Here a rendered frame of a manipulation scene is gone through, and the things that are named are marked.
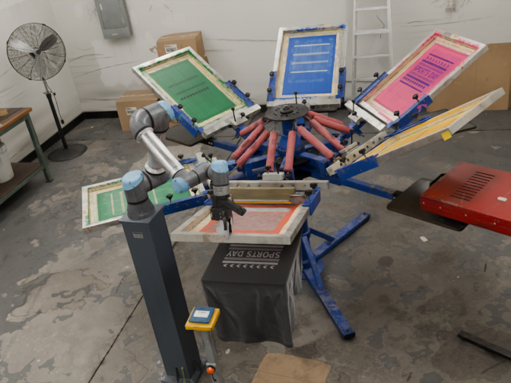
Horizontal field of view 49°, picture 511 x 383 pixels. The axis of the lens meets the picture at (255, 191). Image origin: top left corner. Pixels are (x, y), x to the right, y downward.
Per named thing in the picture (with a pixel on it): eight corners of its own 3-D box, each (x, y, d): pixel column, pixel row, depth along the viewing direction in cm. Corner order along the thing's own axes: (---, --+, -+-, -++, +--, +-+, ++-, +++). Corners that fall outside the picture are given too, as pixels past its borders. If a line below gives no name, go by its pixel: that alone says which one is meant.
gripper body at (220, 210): (216, 216, 262) (214, 191, 260) (233, 216, 260) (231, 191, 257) (211, 221, 255) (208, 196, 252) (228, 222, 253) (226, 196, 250)
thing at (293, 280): (295, 345, 293) (286, 282, 273) (288, 345, 294) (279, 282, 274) (309, 289, 331) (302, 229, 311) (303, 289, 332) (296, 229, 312)
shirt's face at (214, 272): (284, 285, 272) (284, 284, 272) (201, 280, 284) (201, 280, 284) (301, 230, 312) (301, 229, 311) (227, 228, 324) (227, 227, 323)
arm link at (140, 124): (119, 111, 258) (183, 185, 244) (138, 103, 264) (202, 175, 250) (117, 128, 267) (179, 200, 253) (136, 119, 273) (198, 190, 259)
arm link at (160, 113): (137, 183, 304) (137, 103, 265) (159, 172, 312) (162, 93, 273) (150, 196, 299) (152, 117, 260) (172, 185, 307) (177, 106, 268)
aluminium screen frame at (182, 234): (290, 245, 250) (290, 236, 249) (170, 241, 266) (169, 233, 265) (318, 198, 323) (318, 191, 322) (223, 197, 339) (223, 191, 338)
